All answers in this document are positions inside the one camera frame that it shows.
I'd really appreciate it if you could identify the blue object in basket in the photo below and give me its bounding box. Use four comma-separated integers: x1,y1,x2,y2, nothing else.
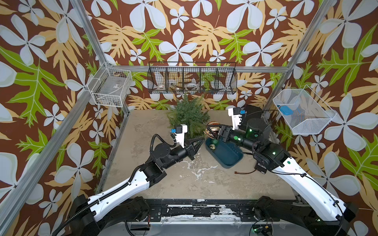
279,106,293,116

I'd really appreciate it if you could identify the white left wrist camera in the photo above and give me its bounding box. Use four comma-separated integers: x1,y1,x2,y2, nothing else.
171,124,188,148

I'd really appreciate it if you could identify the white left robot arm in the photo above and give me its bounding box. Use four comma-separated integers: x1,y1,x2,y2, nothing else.
52,133,205,236

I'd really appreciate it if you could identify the small green christmas tree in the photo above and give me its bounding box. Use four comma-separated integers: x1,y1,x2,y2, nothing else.
167,95,210,139

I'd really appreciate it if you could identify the white mesh angled basket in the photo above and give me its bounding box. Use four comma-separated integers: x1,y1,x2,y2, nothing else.
273,86,337,135

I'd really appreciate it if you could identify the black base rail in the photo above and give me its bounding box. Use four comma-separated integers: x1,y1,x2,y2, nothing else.
97,197,299,225

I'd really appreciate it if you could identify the right aluminium frame post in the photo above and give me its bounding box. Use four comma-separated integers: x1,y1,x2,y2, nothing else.
263,0,334,111

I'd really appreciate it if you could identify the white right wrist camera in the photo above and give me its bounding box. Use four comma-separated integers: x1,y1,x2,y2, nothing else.
227,107,246,130

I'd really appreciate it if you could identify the aluminium corner frame post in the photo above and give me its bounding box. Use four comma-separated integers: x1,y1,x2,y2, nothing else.
70,1,130,116

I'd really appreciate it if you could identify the white wire square basket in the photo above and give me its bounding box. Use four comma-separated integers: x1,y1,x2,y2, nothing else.
88,63,133,108

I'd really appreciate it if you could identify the teal plastic tray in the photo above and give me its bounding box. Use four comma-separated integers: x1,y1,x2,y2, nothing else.
205,138,244,169

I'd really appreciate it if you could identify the red gold striped ornament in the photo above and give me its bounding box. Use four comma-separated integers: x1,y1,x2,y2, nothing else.
204,121,221,139

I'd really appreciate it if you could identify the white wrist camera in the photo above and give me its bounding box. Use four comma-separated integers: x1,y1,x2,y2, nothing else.
227,107,246,130
171,124,188,148

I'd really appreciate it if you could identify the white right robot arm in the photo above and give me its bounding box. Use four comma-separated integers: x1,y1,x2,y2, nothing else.
202,107,358,236

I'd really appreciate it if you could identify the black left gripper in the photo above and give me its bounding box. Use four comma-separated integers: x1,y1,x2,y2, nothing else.
161,136,201,171

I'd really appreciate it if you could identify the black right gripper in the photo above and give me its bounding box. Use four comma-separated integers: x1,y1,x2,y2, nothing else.
209,125,260,155

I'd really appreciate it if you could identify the black wire wall basket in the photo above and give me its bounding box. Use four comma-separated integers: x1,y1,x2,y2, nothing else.
146,62,238,94

